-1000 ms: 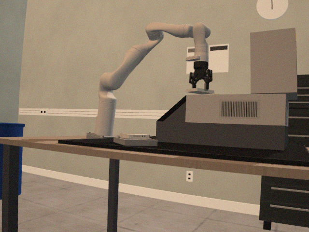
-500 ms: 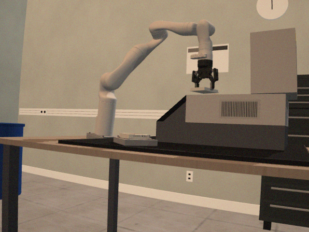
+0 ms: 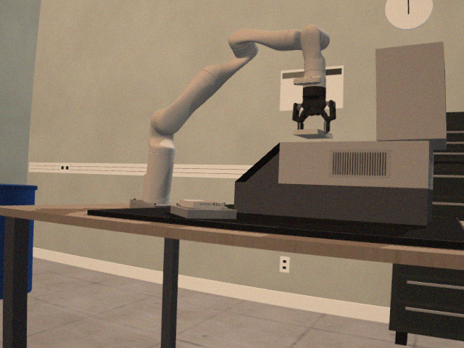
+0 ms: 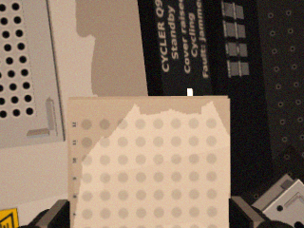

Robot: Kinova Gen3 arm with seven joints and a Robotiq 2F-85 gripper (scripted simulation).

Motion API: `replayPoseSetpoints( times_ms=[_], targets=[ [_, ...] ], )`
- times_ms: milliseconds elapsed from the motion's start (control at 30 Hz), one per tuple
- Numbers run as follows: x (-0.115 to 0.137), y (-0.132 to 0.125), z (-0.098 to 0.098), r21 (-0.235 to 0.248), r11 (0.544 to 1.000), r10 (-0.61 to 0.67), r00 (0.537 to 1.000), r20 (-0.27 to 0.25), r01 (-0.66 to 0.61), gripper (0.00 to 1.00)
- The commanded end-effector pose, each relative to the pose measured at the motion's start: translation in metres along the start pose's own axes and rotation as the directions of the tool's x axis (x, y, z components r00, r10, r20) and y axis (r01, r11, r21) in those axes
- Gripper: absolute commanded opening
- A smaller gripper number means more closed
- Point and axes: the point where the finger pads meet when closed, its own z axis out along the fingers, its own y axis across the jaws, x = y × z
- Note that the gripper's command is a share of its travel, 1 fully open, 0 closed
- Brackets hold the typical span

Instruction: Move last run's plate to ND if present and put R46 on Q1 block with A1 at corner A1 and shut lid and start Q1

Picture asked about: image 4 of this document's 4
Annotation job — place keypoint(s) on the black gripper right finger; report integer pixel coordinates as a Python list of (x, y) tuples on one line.
[(242, 215)]

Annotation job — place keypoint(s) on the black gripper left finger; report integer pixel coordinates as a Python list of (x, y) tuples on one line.
[(58, 216)]

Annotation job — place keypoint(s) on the beige multiwell plate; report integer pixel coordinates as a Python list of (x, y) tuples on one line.
[(148, 161)]

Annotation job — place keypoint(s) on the dark grey base plate with grid of holes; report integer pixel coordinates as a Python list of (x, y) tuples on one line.
[(281, 32)]

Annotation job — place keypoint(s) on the grey benchtop machine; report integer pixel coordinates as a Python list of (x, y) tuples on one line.
[(54, 49)]

